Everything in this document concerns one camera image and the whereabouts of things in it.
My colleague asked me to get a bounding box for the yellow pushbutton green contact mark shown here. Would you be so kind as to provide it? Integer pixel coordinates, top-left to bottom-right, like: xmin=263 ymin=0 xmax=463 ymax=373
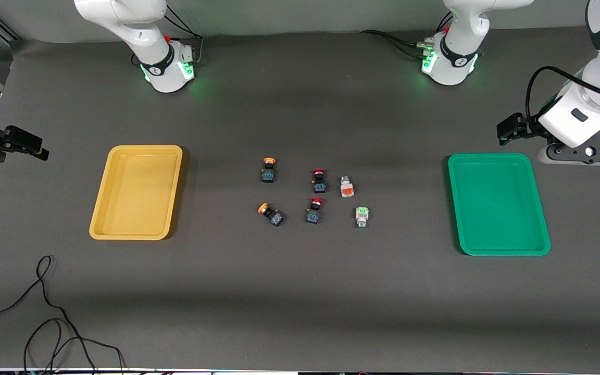
xmin=260 ymin=157 xmax=278 ymax=183

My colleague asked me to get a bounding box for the yellow pushbutton red contact mark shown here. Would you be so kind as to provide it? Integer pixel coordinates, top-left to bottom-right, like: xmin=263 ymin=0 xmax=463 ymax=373
xmin=258 ymin=203 xmax=284 ymax=227

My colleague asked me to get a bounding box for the green plastic tray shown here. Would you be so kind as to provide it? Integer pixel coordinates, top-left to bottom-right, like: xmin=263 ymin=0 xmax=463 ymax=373
xmin=447 ymin=153 xmax=551 ymax=256

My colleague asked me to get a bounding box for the yellow plastic tray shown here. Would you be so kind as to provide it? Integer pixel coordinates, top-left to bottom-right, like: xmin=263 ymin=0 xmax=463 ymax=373
xmin=89 ymin=145 xmax=183 ymax=241

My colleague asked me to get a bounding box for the dark grey table mat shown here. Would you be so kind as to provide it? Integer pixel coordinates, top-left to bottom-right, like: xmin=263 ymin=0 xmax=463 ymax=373
xmin=0 ymin=21 xmax=600 ymax=371

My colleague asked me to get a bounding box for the thin black loose cable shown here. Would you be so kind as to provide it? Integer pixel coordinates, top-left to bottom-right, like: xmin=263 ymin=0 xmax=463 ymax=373
xmin=23 ymin=318 xmax=127 ymax=375
xmin=0 ymin=255 xmax=97 ymax=375

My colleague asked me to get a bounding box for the black left arm base cable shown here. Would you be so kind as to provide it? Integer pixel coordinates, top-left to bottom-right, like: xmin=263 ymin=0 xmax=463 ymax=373
xmin=360 ymin=30 xmax=436 ymax=59

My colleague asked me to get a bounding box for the black arm base cable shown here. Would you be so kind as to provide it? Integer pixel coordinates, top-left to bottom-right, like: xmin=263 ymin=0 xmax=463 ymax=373
xmin=164 ymin=4 xmax=205 ymax=67
xmin=360 ymin=30 xmax=436 ymax=59

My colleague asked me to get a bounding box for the black right arm base cable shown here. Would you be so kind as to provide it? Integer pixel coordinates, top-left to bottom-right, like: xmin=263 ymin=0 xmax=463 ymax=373
xmin=164 ymin=4 xmax=205 ymax=67

